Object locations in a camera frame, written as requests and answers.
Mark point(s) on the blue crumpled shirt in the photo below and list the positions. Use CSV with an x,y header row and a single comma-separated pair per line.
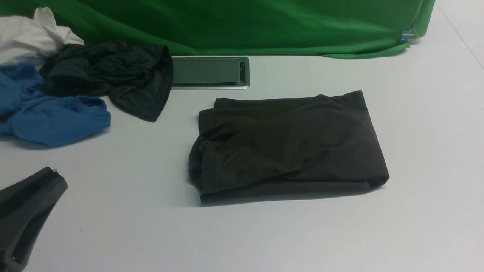
x,y
28,114

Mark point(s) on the dark teal crumpled shirt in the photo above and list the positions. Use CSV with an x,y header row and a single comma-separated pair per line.
x,y
137,78

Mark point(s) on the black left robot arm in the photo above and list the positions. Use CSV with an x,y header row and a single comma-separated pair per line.
x,y
24,208

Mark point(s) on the white crumpled shirt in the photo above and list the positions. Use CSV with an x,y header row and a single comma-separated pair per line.
x,y
34,40

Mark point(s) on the green backdrop cloth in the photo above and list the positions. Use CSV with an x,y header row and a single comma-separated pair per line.
x,y
344,29

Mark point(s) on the blue binder clip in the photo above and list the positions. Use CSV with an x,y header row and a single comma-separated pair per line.
x,y
408,35

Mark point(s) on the gray long sleeve shirt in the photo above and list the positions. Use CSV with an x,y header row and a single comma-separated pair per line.
x,y
286,149

